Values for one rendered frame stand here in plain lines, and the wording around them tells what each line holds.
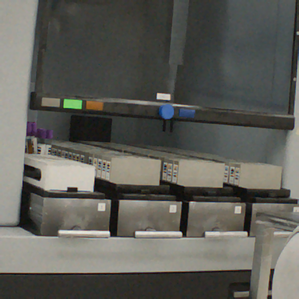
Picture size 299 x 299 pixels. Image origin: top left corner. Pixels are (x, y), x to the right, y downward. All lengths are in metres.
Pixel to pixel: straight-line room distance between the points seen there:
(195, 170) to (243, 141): 0.32
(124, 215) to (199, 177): 0.23
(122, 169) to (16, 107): 0.25
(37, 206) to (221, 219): 0.38
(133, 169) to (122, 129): 0.84
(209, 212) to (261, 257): 0.26
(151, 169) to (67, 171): 0.20
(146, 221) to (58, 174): 0.20
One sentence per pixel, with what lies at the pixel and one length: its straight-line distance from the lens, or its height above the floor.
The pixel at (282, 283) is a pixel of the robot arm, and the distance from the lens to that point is 0.65.
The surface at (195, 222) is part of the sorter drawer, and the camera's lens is 1.67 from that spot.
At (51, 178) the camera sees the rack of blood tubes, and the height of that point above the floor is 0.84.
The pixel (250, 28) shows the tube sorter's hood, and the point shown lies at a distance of 1.81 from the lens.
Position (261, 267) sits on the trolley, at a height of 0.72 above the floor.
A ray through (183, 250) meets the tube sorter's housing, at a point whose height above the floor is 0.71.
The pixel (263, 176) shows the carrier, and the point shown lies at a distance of 1.84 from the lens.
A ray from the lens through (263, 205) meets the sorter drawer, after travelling 1.76.
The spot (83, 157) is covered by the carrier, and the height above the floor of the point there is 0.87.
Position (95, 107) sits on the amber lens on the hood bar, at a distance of 1.62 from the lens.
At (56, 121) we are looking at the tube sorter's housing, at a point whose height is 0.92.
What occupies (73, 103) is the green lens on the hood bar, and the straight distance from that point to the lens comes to 1.60.
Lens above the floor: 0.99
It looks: 3 degrees down
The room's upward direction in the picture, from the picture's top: 5 degrees clockwise
